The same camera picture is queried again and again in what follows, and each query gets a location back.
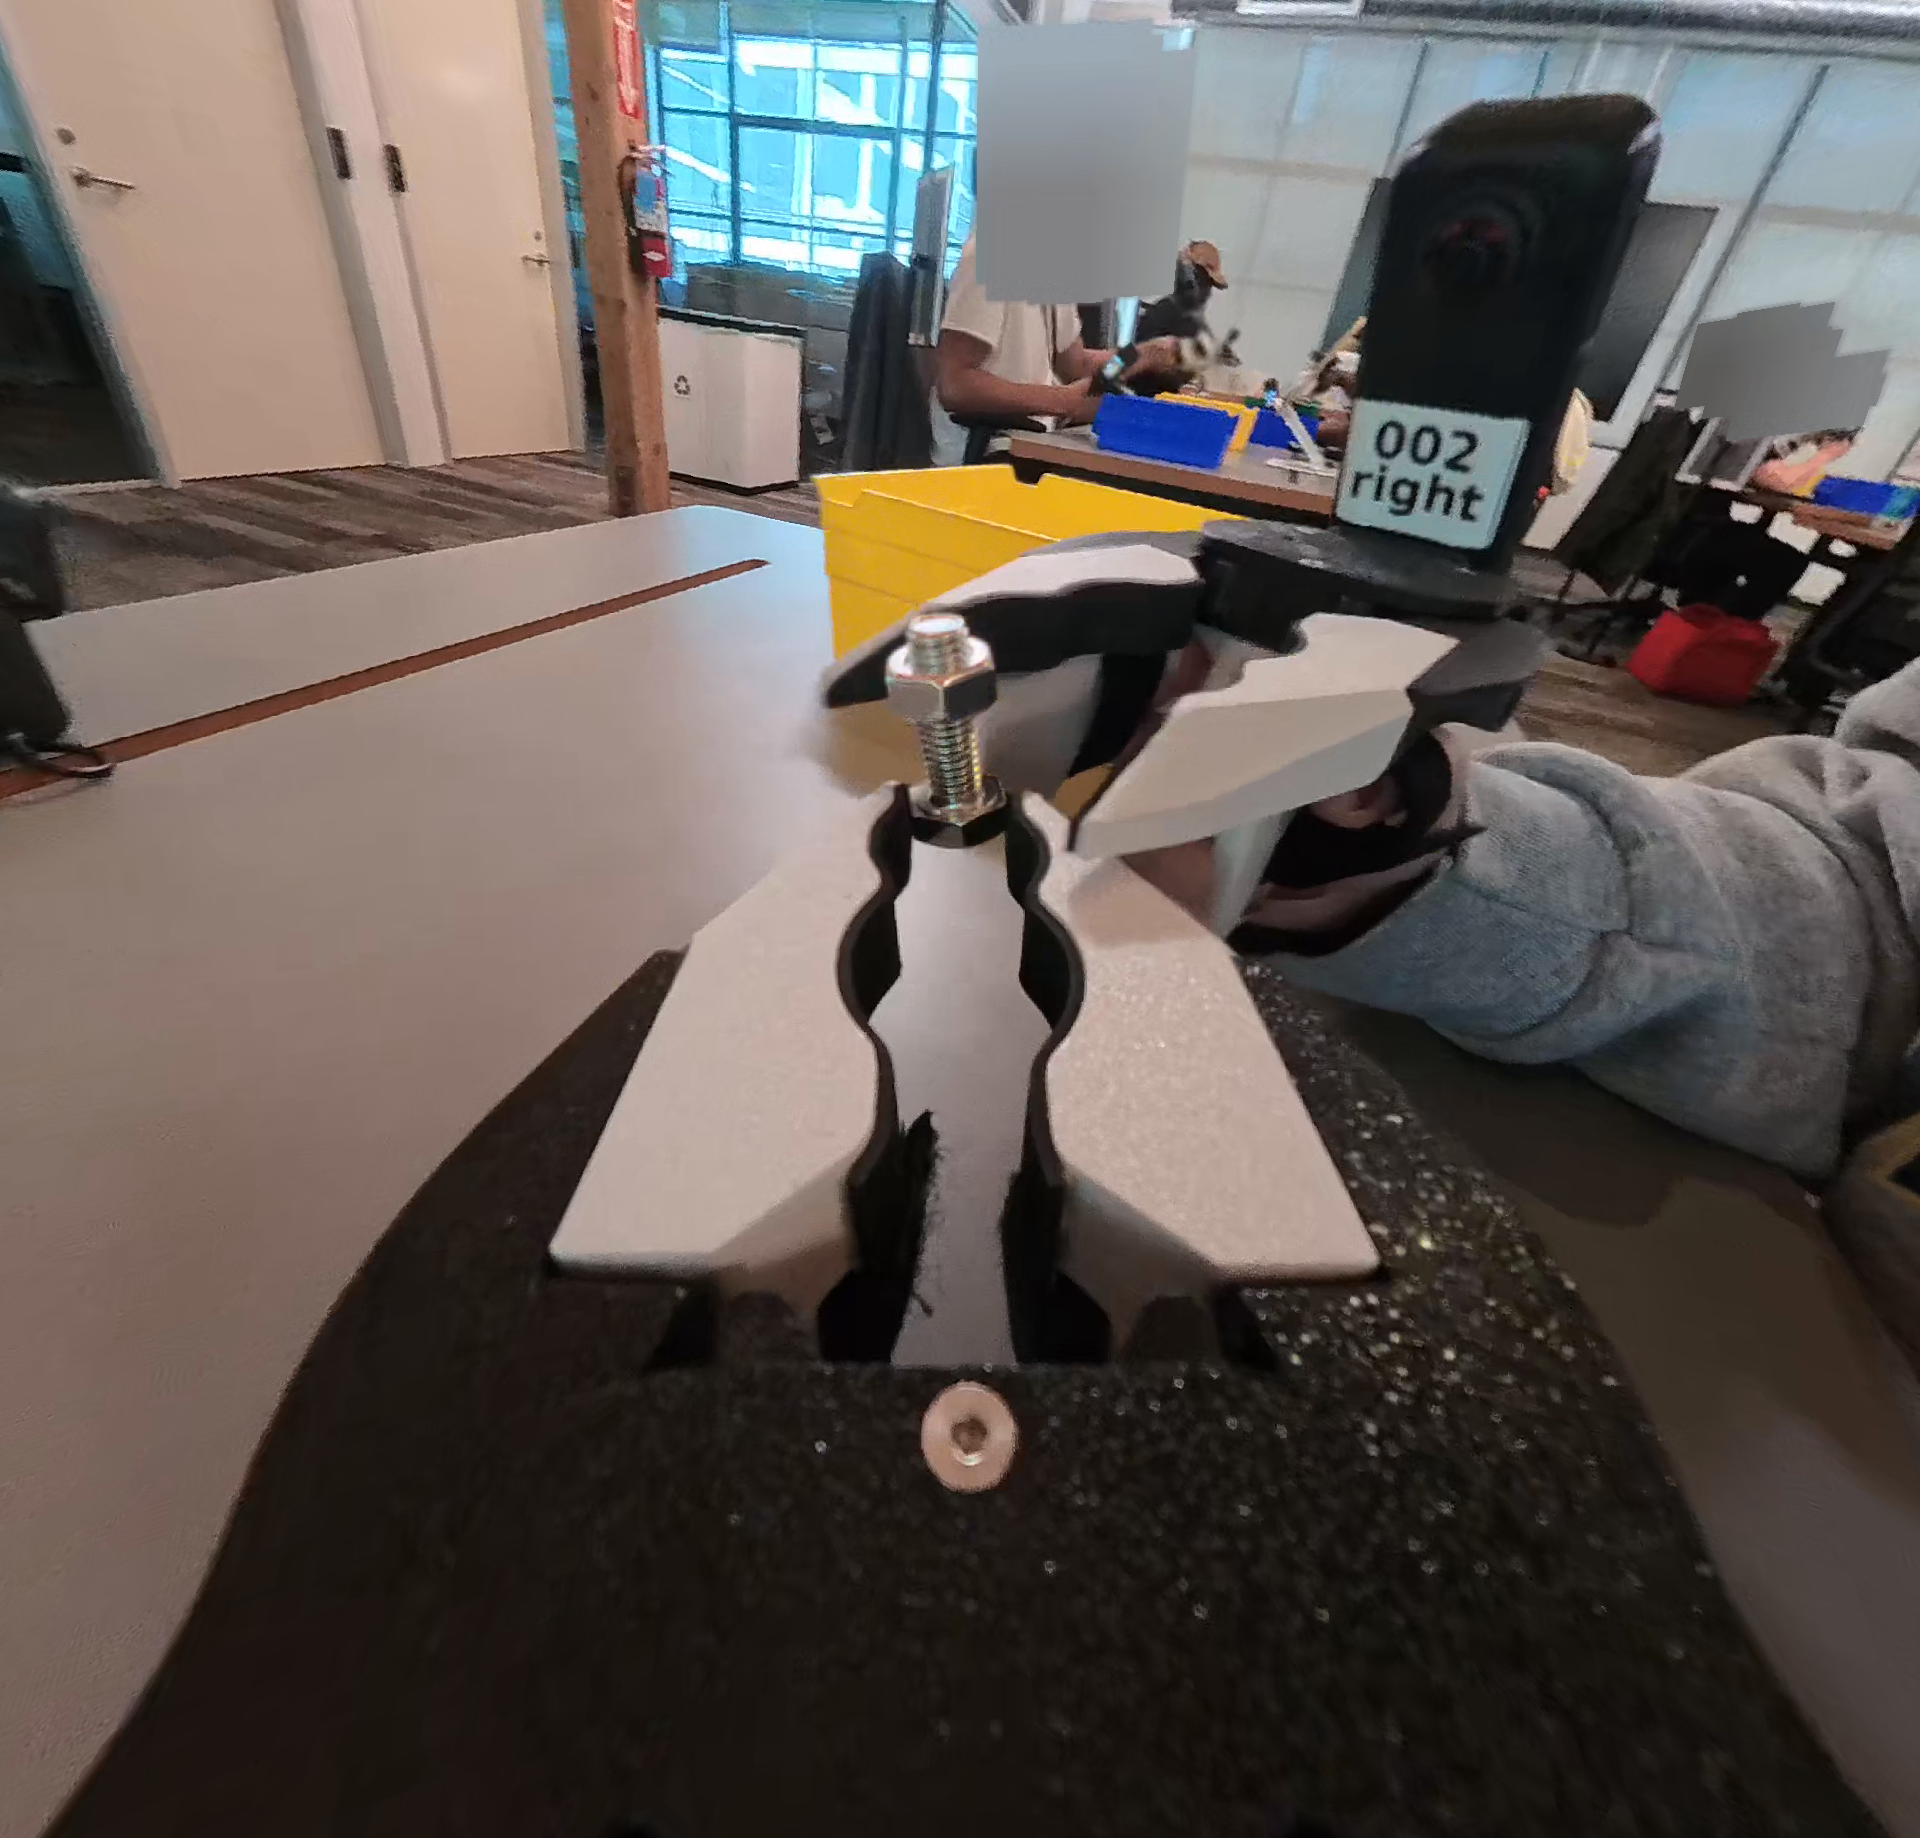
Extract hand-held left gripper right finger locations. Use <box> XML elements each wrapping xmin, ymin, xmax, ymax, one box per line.
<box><xmin>1002</xmin><ymin>788</ymin><xmax>1381</xmax><ymax>1346</ymax></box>

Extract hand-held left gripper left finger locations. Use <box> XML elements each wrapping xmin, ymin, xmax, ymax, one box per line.
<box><xmin>548</xmin><ymin>784</ymin><xmax>919</xmax><ymax>1336</ymax></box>

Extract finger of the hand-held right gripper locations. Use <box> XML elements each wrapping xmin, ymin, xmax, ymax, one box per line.
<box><xmin>1067</xmin><ymin>616</ymin><xmax>1469</xmax><ymax>942</ymax></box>
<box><xmin>821</xmin><ymin>539</ymin><xmax>1204</xmax><ymax>808</ymax></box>

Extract steel hex bolt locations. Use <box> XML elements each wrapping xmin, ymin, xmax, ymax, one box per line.
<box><xmin>882</xmin><ymin>611</ymin><xmax>1002</xmax><ymax>808</ymax></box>

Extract person's right forearm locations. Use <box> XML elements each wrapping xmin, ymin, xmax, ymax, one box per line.
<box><xmin>1235</xmin><ymin>659</ymin><xmax>1920</xmax><ymax>1182</ymax></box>

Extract person's right hand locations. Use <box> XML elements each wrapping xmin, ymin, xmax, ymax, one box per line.
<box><xmin>1230</xmin><ymin>788</ymin><xmax>1441</xmax><ymax>957</ymax></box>

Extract wooden work table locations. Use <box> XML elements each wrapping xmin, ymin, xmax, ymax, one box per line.
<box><xmin>1006</xmin><ymin>424</ymin><xmax>1351</xmax><ymax>523</ymax></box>

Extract yellow plastic bin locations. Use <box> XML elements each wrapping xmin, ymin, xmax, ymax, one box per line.
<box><xmin>813</xmin><ymin>460</ymin><xmax>1249</xmax><ymax>798</ymax></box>

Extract black office chair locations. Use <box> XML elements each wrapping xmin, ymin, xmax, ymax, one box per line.
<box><xmin>1544</xmin><ymin>406</ymin><xmax>1681</xmax><ymax>626</ymax></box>

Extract black hanging jacket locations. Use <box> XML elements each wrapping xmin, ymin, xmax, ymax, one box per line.
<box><xmin>838</xmin><ymin>250</ymin><xmax>944</xmax><ymax>475</ymax></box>

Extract white recycling bin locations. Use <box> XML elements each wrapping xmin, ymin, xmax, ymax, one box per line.
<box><xmin>655</xmin><ymin>309</ymin><xmax>808</xmax><ymax>496</ymax></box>

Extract red plastic bin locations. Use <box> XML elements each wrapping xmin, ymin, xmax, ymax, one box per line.
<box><xmin>1624</xmin><ymin>603</ymin><xmax>1784</xmax><ymax>710</ymax></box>

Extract red fire extinguisher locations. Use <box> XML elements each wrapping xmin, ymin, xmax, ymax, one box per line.
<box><xmin>619</xmin><ymin>143</ymin><xmax>675</xmax><ymax>281</ymax></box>

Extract white door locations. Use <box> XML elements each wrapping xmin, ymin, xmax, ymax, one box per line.
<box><xmin>332</xmin><ymin>0</ymin><xmax>585</xmax><ymax>462</ymax></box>
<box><xmin>0</xmin><ymin>0</ymin><xmax>393</xmax><ymax>477</ymax></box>

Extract black charger dock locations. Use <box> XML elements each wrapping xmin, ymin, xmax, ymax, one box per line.
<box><xmin>0</xmin><ymin>484</ymin><xmax>119</xmax><ymax>786</ymax></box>

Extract wooden post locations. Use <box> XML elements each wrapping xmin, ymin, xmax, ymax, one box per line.
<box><xmin>554</xmin><ymin>0</ymin><xmax>673</xmax><ymax>517</ymax></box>

